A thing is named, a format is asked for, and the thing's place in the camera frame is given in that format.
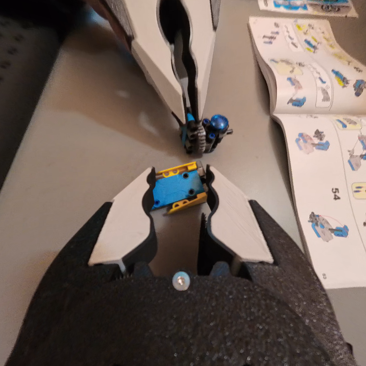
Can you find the open instruction booklet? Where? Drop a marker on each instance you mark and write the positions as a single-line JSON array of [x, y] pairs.
[[320, 114]]

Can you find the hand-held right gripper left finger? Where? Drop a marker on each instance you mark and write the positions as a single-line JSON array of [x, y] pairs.
[[123, 229]]

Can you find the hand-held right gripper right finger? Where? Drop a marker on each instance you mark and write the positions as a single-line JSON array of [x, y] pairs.
[[240, 229]]

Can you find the blue sticker sheet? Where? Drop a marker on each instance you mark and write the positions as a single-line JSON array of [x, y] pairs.
[[309, 6]]

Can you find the blue beam with black pins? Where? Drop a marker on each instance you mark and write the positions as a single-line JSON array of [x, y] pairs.
[[187, 132]]

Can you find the blue yellow brick assembly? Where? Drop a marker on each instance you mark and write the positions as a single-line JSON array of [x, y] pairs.
[[174, 191]]

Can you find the black grey gear assembly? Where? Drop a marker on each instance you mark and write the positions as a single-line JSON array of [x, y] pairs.
[[209, 131]]

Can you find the grey desk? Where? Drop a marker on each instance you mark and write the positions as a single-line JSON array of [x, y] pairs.
[[86, 143]]

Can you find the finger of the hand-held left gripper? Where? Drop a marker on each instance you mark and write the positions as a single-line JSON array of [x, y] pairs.
[[200, 40], [151, 51]]

